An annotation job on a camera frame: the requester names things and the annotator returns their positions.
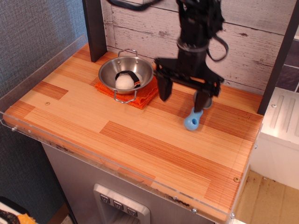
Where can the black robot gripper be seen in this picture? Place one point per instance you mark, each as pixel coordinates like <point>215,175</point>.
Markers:
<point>189,69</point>

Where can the blue handled grey spoon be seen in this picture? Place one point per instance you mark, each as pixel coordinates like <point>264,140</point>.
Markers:
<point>191,123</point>

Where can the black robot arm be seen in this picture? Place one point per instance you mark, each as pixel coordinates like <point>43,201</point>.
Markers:
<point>200,20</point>

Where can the orange rag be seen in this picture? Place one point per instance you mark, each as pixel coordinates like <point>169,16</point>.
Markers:
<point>138,97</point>

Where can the white toy sushi ball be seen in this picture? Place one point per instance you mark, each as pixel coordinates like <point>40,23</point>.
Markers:
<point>127,80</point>

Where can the white plastic toy sink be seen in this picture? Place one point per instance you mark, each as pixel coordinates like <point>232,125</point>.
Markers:
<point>276,151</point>

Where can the silver toy fridge cabinet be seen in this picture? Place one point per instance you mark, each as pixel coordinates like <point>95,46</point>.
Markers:
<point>78,179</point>

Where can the ice dispenser button panel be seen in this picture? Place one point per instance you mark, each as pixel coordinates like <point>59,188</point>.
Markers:
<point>116,208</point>

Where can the yellow black object corner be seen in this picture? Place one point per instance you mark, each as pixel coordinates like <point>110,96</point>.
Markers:
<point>11,218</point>

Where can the steel bowl with wire handles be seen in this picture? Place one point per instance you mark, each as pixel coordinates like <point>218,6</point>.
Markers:
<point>127,59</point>

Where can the dark vertical post right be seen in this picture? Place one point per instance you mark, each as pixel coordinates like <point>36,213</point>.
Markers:
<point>279,62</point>

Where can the dark vertical post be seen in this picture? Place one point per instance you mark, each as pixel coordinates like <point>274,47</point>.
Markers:
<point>95,28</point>
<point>279,62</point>

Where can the dark vertical post left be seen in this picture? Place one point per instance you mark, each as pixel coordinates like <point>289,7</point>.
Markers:
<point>95,28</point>

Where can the clear acrylic guard rail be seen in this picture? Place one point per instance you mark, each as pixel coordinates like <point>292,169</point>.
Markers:
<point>150,148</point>

